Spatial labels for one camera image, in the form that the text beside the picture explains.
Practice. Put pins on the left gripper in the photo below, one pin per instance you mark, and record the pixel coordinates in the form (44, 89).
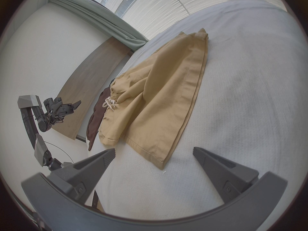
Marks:
(64, 109)

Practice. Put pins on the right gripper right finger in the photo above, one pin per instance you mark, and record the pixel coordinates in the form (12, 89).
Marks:
(227, 182)

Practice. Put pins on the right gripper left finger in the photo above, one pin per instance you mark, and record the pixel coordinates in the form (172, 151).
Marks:
(81, 179)

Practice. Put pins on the tan shorts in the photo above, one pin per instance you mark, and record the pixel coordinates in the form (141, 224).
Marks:
(163, 92)

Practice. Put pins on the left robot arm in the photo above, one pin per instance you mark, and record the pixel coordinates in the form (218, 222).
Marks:
(28, 101)

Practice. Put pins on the bed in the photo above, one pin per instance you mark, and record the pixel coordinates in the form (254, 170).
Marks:
(240, 92)

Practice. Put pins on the brown garment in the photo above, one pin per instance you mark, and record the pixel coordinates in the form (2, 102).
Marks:
(93, 119)

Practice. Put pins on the grey-green curtain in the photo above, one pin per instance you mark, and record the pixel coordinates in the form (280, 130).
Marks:
(108, 20)

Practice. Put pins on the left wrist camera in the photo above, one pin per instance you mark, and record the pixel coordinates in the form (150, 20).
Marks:
(58, 100)

